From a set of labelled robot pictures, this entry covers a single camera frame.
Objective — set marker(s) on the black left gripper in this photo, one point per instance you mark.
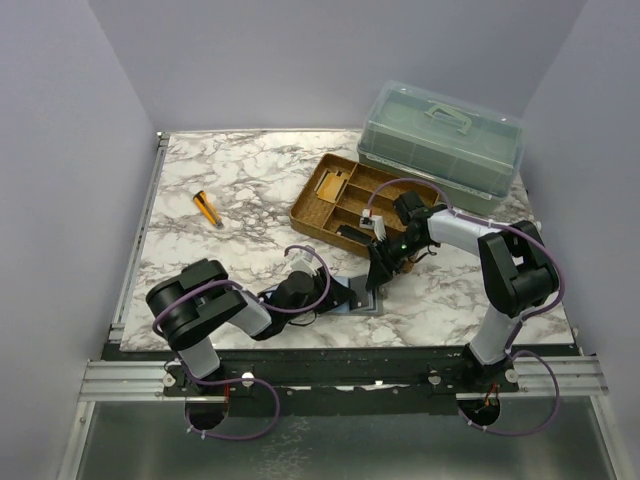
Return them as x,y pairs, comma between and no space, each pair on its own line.
336,296

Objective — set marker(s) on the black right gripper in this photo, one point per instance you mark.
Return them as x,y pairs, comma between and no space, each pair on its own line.
382,264

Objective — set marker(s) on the grey card holder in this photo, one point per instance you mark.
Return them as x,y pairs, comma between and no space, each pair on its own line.
354,283

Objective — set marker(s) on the yellow cards in tray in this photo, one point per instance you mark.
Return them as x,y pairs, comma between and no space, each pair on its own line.
331,185

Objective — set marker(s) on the woven wicker divided tray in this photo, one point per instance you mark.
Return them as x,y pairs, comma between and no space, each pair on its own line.
318,220

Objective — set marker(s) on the clear green plastic toolbox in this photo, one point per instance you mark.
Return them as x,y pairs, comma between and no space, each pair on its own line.
472,153

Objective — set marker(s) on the orange utility knife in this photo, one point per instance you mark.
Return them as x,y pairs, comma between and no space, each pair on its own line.
207,209

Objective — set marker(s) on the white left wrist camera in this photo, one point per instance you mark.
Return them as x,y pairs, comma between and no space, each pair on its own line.
304,261

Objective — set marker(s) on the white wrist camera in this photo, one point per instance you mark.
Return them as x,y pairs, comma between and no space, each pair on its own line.
304,261
373,222

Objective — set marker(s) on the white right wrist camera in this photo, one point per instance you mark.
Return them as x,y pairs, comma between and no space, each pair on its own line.
373,222

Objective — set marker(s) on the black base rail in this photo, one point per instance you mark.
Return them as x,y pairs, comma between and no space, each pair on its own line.
305,382

